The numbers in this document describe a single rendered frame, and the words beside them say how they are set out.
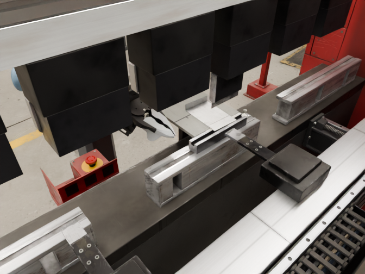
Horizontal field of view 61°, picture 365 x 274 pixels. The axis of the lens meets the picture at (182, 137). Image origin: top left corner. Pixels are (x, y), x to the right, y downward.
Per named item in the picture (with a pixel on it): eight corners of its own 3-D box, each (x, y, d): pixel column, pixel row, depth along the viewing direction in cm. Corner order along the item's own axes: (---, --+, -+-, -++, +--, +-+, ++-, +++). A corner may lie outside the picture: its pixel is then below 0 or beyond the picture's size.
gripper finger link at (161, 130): (167, 146, 84) (138, 126, 83) (176, 133, 80) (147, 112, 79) (162, 153, 82) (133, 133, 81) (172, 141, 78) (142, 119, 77)
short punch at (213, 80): (234, 93, 85) (238, 61, 79) (240, 97, 84) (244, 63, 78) (208, 106, 80) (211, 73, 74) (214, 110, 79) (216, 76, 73)
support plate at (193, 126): (181, 82, 109) (181, 79, 108) (238, 114, 93) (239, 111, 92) (138, 100, 99) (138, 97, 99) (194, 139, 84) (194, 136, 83)
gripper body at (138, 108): (142, 122, 87) (106, 97, 86) (155, 103, 81) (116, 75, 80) (129, 138, 82) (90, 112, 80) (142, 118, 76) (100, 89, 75)
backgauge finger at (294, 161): (243, 127, 89) (245, 112, 86) (327, 177, 74) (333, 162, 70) (213, 145, 83) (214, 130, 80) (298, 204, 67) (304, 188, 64)
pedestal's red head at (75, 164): (101, 171, 121) (93, 135, 110) (124, 195, 111) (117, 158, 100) (51, 197, 111) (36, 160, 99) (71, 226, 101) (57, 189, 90)
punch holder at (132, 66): (185, 74, 73) (185, 0, 63) (210, 88, 68) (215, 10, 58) (131, 96, 66) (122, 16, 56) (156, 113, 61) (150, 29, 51)
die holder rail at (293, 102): (340, 75, 137) (347, 54, 131) (354, 80, 134) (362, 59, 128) (271, 117, 112) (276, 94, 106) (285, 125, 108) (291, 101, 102)
